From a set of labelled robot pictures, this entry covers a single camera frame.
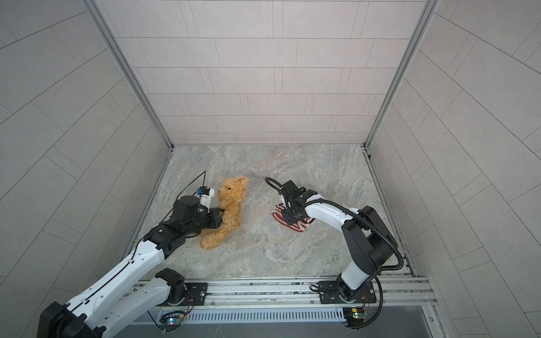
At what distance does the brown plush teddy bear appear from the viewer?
68 centimetres

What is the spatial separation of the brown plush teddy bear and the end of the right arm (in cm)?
18

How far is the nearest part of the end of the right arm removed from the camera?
→ 634 millimetres
